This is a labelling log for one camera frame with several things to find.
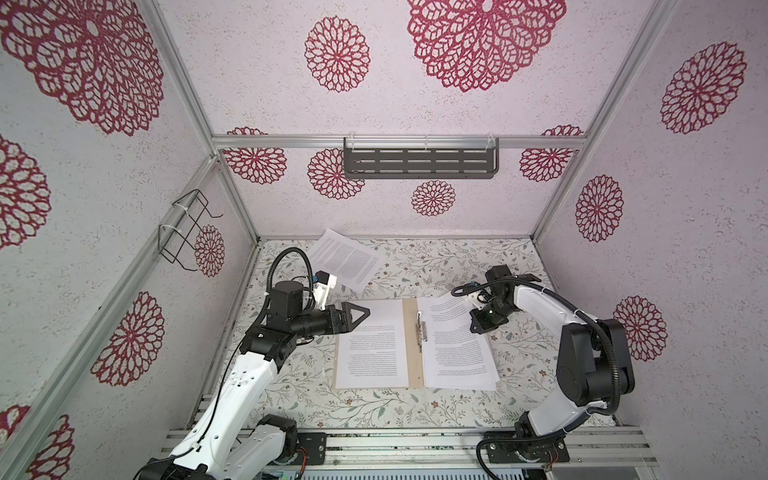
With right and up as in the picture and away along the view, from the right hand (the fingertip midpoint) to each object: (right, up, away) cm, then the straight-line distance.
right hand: (475, 324), depth 90 cm
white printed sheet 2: (-40, +19, +23) cm, 49 cm away
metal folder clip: (-16, -3, +2) cm, 16 cm away
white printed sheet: (-7, -9, 0) cm, 12 cm away
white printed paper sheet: (-31, -9, 0) cm, 32 cm away
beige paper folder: (-18, -9, 0) cm, 20 cm away
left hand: (-34, +4, -17) cm, 38 cm away
